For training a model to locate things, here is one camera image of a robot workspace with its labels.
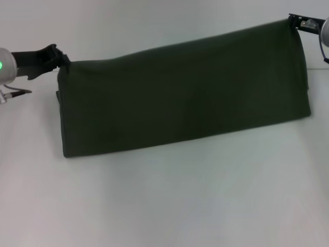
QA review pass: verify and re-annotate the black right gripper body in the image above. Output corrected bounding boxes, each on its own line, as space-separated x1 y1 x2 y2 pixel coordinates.
296 15 326 36

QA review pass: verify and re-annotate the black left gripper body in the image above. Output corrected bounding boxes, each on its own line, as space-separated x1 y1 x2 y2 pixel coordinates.
11 44 57 81

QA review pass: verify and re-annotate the dark green t-shirt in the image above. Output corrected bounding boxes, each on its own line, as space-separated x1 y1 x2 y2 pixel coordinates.
56 19 312 159

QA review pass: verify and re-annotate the dark cable with silver plug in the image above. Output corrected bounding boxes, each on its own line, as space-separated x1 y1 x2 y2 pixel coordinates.
0 86 33 104
318 24 329 64

